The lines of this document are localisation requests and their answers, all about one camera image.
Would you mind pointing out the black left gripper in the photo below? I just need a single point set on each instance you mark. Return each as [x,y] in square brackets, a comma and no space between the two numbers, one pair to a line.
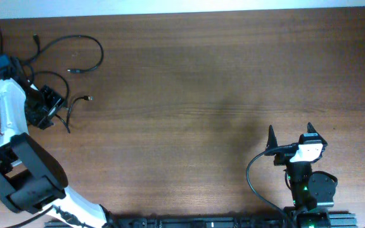
[54,102]

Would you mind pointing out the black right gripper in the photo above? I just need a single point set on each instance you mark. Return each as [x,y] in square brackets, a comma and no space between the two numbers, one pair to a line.
[271,142]

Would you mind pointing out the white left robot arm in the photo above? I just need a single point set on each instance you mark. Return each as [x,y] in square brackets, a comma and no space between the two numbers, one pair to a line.
[31,180]

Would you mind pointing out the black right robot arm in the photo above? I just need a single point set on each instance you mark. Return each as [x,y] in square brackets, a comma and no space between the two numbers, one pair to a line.
[312,191]

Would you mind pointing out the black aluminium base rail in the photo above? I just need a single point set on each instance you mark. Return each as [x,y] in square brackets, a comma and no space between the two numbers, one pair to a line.
[340,220]

